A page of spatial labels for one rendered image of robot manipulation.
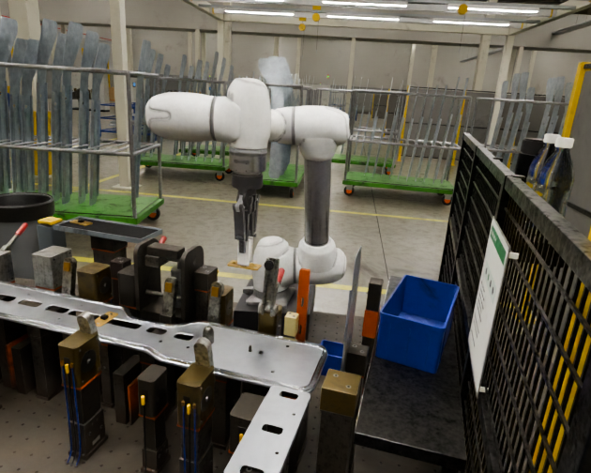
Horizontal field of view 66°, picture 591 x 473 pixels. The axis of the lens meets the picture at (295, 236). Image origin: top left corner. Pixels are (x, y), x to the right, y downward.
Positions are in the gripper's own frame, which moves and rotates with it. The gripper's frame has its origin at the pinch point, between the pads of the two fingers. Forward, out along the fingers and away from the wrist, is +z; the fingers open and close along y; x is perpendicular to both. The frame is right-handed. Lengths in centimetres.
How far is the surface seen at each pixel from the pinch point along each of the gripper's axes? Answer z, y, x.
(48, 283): 28, -13, -75
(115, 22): -118, -532, -413
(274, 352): 29.0, -1.8, 8.5
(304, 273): 10.0, -14.9, 12.5
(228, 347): 28.9, 0.5, -4.1
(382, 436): 26, 25, 40
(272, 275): 12.5, -15.7, 2.7
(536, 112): -21, -1252, 327
